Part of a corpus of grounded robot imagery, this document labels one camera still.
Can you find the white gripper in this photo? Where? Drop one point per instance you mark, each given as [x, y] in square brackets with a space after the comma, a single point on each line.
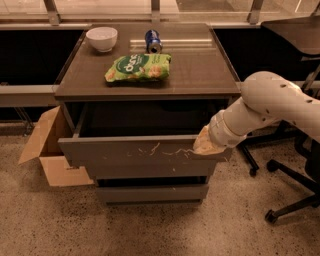
[218, 130]

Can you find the grey top drawer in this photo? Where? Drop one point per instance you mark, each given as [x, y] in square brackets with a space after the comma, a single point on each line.
[141, 139]

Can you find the grey drawer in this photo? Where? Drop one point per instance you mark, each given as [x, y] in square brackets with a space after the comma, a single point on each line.
[152, 193]
[141, 139]

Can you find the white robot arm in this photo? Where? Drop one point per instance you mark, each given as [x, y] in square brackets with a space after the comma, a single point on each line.
[265, 98]

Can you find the grey bottom drawer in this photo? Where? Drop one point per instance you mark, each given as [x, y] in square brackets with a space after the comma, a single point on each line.
[152, 193]

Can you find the grey drawer cabinet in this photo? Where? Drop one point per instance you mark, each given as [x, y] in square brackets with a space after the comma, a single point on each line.
[198, 71]

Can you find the open cardboard box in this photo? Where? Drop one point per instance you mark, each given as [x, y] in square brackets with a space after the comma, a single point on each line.
[43, 145]

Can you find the green chip bag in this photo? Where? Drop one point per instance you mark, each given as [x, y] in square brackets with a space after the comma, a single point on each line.
[139, 67]

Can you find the blue soda can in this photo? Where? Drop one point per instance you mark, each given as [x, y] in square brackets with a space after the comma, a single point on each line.
[153, 42]

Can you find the white ceramic bowl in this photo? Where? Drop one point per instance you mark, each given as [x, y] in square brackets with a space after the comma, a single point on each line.
[103, 39]

